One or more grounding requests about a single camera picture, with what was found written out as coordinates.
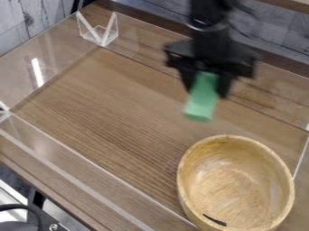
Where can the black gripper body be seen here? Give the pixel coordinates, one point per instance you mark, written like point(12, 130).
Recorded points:
point(210, 50)

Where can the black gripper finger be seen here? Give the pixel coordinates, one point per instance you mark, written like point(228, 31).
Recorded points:
point(224, 85)
point(188, 77)

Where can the green stick block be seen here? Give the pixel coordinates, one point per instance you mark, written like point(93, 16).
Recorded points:
point(202, 98)

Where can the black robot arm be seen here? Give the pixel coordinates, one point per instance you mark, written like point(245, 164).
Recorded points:
point(208, 13)

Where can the wooden bowl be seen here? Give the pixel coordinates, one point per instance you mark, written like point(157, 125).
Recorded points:
point(234, 185)

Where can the clear acrylic corner bracket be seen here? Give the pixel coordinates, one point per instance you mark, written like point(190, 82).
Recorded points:
point(98, 34)

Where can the clear acrylic barrier wall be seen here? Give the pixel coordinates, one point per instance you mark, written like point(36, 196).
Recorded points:
point(94, 132)

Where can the black table leg frame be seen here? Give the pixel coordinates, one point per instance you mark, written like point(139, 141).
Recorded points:
point(48, 223)

